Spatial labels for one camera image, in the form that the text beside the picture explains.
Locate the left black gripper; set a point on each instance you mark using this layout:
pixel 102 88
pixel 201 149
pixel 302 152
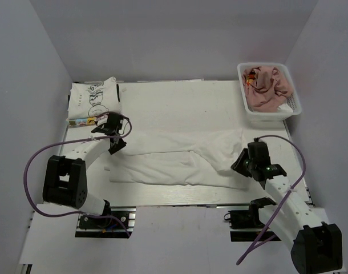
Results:
pixel 120 145

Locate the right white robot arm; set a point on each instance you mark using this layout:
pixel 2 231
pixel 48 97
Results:
pixel 315 245

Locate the white red print t-shirt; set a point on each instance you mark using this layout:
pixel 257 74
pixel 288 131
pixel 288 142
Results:
pixel 178 158

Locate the white plastic basket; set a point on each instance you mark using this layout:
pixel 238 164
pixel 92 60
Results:
pixel 292 101

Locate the plain white t-shirt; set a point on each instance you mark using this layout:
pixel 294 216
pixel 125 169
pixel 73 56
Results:
pixel 284 108

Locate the pink t-shirt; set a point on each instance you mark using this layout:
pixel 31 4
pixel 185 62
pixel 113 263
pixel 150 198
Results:
pixel 266 88

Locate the folded white cartoon t-shirt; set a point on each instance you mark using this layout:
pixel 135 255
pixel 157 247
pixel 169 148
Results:
pixel 91 100

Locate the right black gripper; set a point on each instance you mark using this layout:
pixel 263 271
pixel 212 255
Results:
pixel 238 165

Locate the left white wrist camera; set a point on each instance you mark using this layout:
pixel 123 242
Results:
pixel 101 120

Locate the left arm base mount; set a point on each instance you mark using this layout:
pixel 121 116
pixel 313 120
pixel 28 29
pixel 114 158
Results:
pixel 88 227

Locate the folded colourful cartoon t-shirt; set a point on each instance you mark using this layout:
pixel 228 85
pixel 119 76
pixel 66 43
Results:
pixel 81 122

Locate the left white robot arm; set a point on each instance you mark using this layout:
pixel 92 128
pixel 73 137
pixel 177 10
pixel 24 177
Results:
pixel 65 180

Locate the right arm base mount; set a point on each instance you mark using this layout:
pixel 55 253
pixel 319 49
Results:
pixel 242 226

